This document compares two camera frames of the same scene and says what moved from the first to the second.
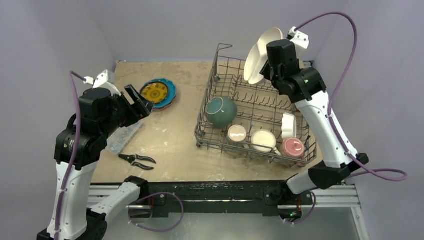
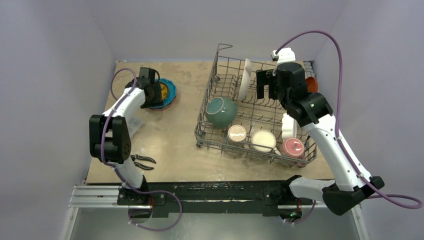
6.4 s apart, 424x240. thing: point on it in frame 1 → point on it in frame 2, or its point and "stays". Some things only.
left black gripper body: [126, 113] → [156, 99]
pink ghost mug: [293, 147] stays
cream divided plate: [257, 55] → [245, 80]
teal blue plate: [171, 93] stays
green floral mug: [264, 141] stays
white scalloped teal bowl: [221, 112] stays
